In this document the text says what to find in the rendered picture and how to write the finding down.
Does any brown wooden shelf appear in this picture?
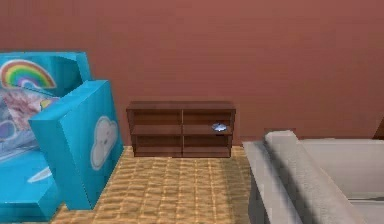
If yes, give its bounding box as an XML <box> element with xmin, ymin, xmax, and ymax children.
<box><xmin>125</xmin><ymin>101</ymin><xmax>237</xmax><ymax>159</ymax></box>

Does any blue cloud print sofa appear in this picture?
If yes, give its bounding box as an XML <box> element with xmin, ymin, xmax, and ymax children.
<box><xmin>0</xmin><ymin>51</ymin><xmax>125</xmax><ymax>223</ymax></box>

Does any grey sofa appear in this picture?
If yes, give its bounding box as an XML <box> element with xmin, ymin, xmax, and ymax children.
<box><xmin>242</xmin><ymin>130</ymin><xmax>384</xmax><ymax>224</ymax></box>

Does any patterned cushion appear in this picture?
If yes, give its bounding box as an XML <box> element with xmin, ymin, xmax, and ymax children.
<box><xmin>0</xmin><ymin>87</ymin><xmax>61</xmax><ymax>163</ymax></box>

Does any small blue white object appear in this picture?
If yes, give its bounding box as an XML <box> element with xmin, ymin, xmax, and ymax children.
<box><xmin>211</xmin><ymin>122</ymin><xmax>228</xmax><ymax>133</ymax></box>

